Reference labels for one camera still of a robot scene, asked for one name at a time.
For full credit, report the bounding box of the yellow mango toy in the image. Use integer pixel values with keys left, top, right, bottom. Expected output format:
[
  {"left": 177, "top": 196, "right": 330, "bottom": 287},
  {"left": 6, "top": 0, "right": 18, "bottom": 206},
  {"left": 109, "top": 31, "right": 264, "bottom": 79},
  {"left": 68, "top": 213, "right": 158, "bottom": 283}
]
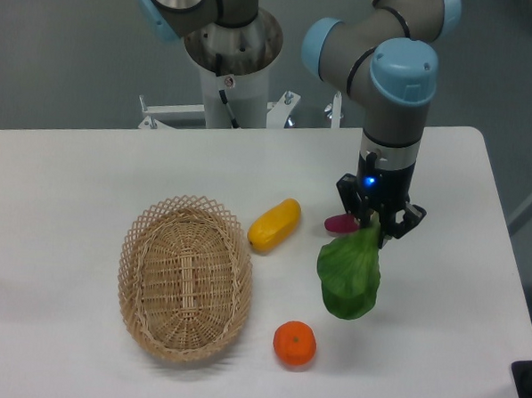
[{"left": 247, "top": 199, "right": 301, "bottom": 253}]

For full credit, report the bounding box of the black cable on pedestal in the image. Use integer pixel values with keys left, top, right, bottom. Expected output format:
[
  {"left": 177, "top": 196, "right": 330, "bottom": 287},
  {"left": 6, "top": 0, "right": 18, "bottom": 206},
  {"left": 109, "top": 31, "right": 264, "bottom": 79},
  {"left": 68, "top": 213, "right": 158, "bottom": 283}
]
[{"left": 211, "top": 52, "right": 247, "bottom": 130}]

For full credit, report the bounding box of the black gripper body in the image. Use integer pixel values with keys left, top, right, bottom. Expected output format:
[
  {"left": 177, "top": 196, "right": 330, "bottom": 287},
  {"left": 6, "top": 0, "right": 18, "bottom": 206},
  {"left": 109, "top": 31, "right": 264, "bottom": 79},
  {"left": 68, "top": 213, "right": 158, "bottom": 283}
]
[{"left": 356, "top": 136, "right": 421, "bottom": 215}]

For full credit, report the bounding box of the green leafy vegetable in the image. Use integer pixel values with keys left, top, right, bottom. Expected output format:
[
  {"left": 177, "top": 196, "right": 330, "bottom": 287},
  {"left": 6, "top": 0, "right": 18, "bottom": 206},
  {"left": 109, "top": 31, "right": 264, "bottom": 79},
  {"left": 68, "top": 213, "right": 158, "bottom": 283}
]
[{"left": 316, "top": 215, "right": 381, "bottom": 321}]

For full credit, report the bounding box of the purple eggplant toy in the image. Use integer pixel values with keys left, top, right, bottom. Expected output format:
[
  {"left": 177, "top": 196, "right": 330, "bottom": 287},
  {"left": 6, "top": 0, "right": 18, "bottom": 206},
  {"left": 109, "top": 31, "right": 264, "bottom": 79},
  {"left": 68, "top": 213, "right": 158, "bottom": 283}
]
[{"left": 323, "top": 213, "right": 360, "bottom": 234}]

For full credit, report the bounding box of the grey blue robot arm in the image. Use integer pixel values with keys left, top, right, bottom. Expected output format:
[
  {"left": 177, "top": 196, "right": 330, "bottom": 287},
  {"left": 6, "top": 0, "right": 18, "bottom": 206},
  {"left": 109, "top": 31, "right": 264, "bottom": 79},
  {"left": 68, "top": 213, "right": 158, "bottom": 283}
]
[{"left": 136, "top": 0, "right": 462, "bottom": 242}]

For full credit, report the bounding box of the woven wicker basket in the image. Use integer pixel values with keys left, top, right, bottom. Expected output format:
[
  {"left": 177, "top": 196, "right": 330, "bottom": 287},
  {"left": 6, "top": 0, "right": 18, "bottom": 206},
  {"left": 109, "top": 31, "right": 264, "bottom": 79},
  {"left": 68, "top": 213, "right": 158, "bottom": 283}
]
[{"left": 118, "top": 196, "right": 253, "bottom": 363}]

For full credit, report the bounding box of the orange tangerine toy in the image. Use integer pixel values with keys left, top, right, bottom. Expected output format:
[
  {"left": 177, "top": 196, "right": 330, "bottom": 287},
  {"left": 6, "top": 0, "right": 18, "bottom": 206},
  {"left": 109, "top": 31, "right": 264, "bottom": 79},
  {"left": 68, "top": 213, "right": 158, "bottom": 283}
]
[{"left": 273, "top": 321, "right": 317, "bottom": 367}]

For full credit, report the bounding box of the black device at table edge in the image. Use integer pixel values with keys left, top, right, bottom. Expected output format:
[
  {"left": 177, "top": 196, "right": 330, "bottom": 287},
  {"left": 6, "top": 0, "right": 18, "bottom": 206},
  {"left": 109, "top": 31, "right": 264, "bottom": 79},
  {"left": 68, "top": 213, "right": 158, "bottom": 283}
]
[{"left": 512, "top": 360, "right": 532, "bottom": 398}]

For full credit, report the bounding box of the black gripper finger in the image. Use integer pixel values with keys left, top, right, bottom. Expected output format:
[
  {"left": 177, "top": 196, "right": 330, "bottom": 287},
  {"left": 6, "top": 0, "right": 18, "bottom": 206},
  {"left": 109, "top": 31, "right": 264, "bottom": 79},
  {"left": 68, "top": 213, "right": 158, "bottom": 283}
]
[
  {"left": 379, "top": 203, "right": 427, "bottom": 248},
  {"left": 336, "top": 173, "right": 369, "bottom": 227}
]

